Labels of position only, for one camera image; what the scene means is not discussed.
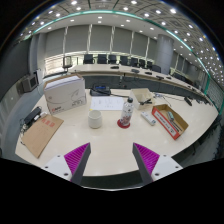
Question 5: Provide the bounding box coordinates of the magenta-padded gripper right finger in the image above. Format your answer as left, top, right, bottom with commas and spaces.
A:
131, 142, 184, 186

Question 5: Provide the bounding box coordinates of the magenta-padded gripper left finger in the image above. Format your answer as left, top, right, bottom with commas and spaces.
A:
40, 142, 92, 186

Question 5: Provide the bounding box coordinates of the clear bottle with black cap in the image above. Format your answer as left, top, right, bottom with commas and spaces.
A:
119, 96, 135, 128

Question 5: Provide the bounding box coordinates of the open red-edged cardboard box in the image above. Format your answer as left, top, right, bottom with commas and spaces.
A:
151, 103, 190, 141

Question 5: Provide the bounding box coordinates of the white remote control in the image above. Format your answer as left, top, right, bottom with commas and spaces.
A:
140, 111, 157, 127

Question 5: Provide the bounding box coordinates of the brown cardboard sheet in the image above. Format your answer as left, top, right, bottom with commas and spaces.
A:
20, 113, 65, 159

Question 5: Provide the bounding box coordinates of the white mug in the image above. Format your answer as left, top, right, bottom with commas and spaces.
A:
87, 109, 103, 130

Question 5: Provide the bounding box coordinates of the flat round red coaster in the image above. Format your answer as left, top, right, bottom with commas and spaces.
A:
116, 119, 131, 130

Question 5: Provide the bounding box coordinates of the small green device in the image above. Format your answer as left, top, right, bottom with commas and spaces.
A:
166, 110, 175, 122

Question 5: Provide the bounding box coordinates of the black tool in organizer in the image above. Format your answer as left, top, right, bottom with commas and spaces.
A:
139, 98, 153, 106

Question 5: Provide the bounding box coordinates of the black power strip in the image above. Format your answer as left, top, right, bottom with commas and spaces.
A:
23, 105, 43, 127

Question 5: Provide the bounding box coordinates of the white paper sheet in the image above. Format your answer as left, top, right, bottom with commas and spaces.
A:
89, 96, 125, 112

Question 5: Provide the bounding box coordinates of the white printed paper carton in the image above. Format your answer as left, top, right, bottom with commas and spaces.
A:
43, 73, 88, 116

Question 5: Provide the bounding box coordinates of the white open organizer box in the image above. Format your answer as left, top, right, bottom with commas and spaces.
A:
129, 87, 156, 111

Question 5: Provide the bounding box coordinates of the black table microphone unit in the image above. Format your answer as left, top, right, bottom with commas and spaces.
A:
183, 96, 194, 107

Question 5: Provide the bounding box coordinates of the black desk conference console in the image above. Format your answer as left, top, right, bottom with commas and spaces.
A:
89, 83, 112, 97

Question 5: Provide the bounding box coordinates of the grey box monitor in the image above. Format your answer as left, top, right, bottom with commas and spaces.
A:
16, 73, 39, 94

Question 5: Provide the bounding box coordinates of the long curved conference desk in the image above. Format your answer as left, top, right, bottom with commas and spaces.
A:
68, 63, 214, 104

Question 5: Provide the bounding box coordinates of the group of black office chairs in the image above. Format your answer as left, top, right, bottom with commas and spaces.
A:
62, 53, 214, 94

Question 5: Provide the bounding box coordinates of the group of ceiling lights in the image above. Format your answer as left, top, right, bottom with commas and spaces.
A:
19, 0, 224, 84

